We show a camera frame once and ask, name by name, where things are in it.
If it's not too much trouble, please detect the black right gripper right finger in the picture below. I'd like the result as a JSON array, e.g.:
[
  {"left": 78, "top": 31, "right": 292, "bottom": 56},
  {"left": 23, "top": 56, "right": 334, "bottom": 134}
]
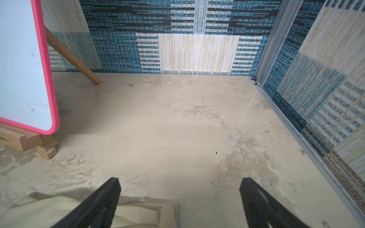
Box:
[{"left": 240, "top": 178, "right": 308, "bottom": 228}]

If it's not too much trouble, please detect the pink framed whiteboard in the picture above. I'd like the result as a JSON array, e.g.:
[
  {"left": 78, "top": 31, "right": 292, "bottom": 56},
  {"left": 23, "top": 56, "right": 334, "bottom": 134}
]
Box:
[{"left": 1, "top": 1, "right": 60, "bottom": 135}]

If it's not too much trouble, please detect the wooden whiteboard easel stand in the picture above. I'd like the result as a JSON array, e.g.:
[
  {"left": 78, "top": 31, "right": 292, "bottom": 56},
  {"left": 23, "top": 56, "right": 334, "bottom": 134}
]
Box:
[{"left": 1, "top": 28, "right": 101, "bottom": 160}]

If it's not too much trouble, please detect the beige cream pillowcase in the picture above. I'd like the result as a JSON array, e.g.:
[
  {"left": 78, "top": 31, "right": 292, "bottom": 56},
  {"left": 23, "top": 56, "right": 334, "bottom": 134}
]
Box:
[{"left": 1, "top": 196, "right": 177, "bottom": 228}]

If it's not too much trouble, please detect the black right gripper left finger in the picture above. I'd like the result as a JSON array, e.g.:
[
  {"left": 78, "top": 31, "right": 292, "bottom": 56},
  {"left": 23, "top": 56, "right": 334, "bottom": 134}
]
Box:
[{"left": 53, "top": 178, "right": 121, "bottom": 228}]

